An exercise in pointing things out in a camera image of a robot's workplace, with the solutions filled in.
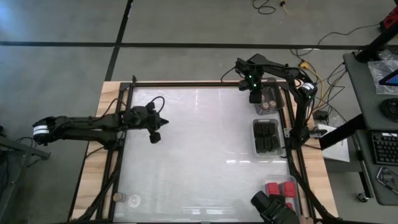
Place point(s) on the clear bin with coins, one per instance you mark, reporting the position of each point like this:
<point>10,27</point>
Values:
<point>278,93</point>

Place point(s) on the black table frame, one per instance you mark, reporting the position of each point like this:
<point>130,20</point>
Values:
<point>202,84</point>

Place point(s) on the clear plastic bin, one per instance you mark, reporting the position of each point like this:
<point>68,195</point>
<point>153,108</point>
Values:
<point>281,178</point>

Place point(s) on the glass spice jar cork lid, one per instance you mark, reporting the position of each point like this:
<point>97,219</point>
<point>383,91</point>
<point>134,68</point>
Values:
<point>118,197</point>
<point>272,104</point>

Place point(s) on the red smoked paprika tin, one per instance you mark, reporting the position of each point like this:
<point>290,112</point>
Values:
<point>273,188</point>
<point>289,205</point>
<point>289,189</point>

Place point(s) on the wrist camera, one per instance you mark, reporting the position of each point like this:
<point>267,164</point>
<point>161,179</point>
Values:
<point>242,85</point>
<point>155,137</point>

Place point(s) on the black desk leg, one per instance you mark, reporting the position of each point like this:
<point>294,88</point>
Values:
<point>342,132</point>

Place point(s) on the black keyboard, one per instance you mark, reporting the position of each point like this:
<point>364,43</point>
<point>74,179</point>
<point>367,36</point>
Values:
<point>385,149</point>

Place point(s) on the black mounted device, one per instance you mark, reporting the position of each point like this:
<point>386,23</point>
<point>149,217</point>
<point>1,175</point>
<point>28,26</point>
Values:
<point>273,210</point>

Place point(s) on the black tripod stand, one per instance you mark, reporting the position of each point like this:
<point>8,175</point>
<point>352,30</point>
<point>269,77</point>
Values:
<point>25,149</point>

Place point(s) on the caster wheel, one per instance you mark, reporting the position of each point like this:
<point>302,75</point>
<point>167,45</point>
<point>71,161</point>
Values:
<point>362,197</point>

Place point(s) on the clear plastic bag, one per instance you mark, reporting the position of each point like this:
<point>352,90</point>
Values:
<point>376,74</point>

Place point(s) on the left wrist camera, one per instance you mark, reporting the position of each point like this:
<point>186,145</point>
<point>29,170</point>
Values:
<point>155,137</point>

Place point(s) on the white plastic bin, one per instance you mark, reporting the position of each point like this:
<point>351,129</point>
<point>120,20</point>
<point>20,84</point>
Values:
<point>269,155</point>

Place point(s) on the yellow connector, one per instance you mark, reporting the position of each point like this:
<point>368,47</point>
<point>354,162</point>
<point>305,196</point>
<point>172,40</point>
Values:
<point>305,65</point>

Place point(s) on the black pole stand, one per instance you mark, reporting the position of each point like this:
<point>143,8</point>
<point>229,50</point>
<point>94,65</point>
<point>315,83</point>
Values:
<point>376,43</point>

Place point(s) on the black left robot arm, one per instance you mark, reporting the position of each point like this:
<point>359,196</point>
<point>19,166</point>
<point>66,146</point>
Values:
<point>81,126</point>

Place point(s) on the metal clip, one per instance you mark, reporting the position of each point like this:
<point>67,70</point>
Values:
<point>385,177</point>

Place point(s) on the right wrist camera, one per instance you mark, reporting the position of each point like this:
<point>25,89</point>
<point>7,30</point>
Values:
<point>242,85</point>

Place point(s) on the grey desk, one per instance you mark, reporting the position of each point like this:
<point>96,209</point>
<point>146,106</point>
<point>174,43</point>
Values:
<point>360,93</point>

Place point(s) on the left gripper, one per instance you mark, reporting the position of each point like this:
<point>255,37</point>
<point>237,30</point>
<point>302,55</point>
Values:
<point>140,116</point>

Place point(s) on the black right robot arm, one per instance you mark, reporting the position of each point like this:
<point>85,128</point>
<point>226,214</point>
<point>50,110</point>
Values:
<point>298,93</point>

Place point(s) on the tablet with blue screen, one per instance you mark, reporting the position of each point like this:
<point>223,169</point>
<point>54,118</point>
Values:
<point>391,79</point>

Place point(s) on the white paper sheet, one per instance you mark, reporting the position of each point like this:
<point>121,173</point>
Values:
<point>335,149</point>

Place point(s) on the red object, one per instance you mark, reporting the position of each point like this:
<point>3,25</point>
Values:
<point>391,20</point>

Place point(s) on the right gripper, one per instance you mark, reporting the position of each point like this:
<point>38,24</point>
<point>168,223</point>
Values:
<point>255,96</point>

